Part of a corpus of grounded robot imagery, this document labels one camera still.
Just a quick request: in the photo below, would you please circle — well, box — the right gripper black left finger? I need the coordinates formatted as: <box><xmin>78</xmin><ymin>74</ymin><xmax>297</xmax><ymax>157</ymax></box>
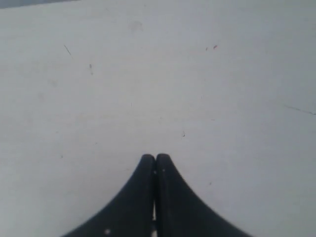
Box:
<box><xmin>65</xmin><ymin>155</ymin><xmax>156</xmax><ymax>237</ymax></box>

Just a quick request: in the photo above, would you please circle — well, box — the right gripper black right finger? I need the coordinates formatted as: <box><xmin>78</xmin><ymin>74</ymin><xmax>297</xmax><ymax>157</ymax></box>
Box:
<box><xmin>156</xmin><ymin>154</ymin><xmax>250</xmax><ymax>237</ymax></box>

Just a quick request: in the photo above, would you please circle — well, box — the grey-blue backdrop cloth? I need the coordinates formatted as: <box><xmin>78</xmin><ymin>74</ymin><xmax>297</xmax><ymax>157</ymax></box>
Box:
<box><xmin>0</xmin><ymin>0</ymin><xmax>78</xmax><ymax>9</ymax></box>

